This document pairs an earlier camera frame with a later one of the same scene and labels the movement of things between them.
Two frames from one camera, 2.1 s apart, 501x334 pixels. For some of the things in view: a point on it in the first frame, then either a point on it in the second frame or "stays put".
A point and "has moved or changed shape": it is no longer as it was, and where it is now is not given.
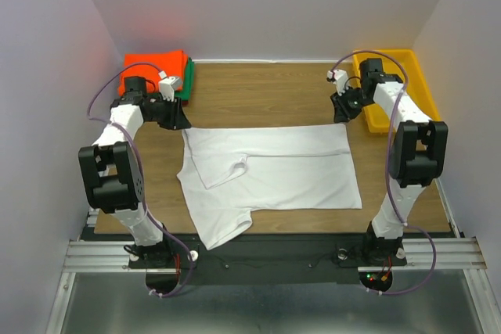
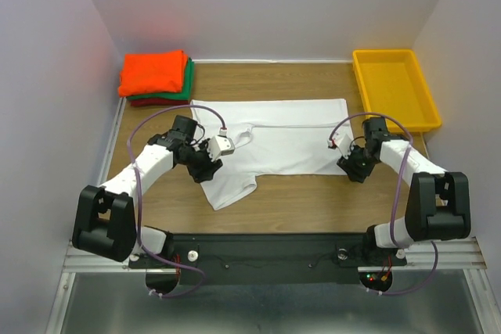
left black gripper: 177,119 -> 206,172
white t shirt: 227,173 has moved or changed shape
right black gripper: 342,113 -> 355,173
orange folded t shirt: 149,65 stays put
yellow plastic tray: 402,64 stays put
